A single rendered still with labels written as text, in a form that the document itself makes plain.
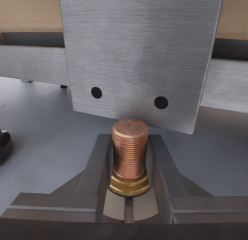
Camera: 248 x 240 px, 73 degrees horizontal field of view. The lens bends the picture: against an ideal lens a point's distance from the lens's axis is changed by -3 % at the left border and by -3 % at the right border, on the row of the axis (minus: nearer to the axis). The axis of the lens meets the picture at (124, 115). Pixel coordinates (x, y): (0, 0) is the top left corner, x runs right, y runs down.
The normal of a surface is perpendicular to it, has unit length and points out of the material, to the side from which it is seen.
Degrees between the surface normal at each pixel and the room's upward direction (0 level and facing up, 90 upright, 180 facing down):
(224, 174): 180
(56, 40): 90
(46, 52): 90
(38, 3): 90
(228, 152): 180
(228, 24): 90
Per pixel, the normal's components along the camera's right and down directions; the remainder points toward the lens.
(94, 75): -0.36, 0.44
